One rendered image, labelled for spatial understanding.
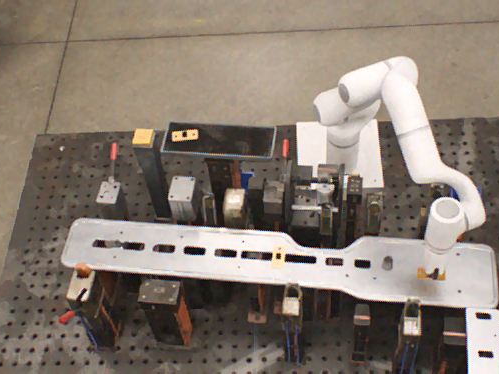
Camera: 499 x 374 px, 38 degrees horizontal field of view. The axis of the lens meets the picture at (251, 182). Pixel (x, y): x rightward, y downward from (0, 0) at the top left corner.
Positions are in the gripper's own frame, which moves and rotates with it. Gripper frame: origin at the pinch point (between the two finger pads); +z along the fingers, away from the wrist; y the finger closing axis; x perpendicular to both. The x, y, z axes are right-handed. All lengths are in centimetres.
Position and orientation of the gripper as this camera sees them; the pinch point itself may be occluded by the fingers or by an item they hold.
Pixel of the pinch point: (432, 269)
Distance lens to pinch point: 223.8
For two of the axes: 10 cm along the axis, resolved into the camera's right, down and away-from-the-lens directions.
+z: 0.7, 6.0, 8.0
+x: 9.9, 0.6, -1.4
